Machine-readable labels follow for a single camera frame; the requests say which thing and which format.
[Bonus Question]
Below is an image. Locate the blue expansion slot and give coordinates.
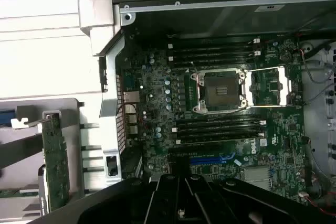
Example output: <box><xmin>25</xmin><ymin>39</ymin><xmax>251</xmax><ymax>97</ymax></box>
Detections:
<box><xmin>188</xmin><ymin>155</ymin><xmax>235</xmax><ymax>167</ymax></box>

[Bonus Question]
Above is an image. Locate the black RAM slot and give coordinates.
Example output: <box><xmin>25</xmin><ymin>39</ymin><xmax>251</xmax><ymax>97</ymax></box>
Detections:
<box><xmin>167</xmin><ymin>44</ymin><xmax>261</xmax><ymax>52</ymax></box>
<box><xmin>169</xmin><ymin>57</ymin><xmax>262</xmax><ymax>68</ymax></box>
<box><xmin>173</xmin><ymin>124</ymin><xmax>266</xmax><ymax>132</ymax></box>
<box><xmin>167</xmin><ymin>50</ymin><xmax>262</xmax><ymax>59</ymax></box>
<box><xmin>167</xmin><ymin>37</ymin><xmax>260</xmax><ymax>46</ymax></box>
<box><xmin>175</xmin><ymin>131</ymin><xmax>266</xmax><ymax>139</ymax></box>
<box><xmin>174</xmin><ymin>118</ymin><xmax>266</xmax><ymax>126</ymax></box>

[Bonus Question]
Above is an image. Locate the silver chipset heatsink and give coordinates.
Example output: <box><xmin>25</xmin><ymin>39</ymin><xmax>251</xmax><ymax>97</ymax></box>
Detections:
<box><xmin>243</xmin><ymin>166</ymin><xmax>271</xmax><ymax>191</ymax></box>

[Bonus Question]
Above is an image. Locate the grey parts rack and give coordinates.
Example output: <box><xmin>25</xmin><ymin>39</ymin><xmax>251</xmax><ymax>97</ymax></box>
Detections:
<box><xmin>0</xmin><ymin>97</ymin><xmax>85</xmax><ymax>224</ymax></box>

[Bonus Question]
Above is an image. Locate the green RAM stick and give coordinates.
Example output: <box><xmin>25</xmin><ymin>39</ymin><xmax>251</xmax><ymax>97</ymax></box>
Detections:
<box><xmin>0</xmin><ymin>189</ymin><xmax>44</xmax><ymax>199</ymax></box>

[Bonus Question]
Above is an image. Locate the CPU socket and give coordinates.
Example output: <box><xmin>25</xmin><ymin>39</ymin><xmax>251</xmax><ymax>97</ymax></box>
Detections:
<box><xmin>189</xmin><ymin>67</ymin><xmax>249</xmax><ymax>114</ymax></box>

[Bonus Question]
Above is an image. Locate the silver drive cage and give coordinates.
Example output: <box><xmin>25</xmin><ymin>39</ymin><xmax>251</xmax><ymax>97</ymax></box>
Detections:
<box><xmin>299</xmin><ymin>39</ymin><xmax>336</xmax><ymax>198</ymax></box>

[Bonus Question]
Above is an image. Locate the green motherboard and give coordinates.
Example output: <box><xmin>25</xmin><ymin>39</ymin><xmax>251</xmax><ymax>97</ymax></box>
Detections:
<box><xmin>122</xmin><ymin>29</ymin><xmax>309</xmax><ymax>206</ymax></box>

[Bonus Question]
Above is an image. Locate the silver socket cover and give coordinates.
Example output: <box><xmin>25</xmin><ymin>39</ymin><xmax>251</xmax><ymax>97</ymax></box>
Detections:
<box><xmin>244</xmin><ymin>65</ymin><xmax>293</xmax><ymax>108</ymax></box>

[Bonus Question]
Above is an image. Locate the silver hard disk blue caddy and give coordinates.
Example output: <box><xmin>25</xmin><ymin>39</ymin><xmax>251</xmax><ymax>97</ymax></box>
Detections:
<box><xmin>0</xmin><ymin>108</ymin><xmax>17</xmax><ymax>130</ymax></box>

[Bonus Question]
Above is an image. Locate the thin locking lever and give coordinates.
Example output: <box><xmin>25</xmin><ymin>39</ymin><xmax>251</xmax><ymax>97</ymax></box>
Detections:
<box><xmin>190</xmin><ymin>60</ymin><xmax>206</xmax><ymax>90</ymax></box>

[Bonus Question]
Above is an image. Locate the black open PC case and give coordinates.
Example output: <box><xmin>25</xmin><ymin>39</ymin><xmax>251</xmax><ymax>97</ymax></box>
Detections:
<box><xmin>77</xmin><ymin>0</ymin><xmax>336</xmax><ymax>224</ymax></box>

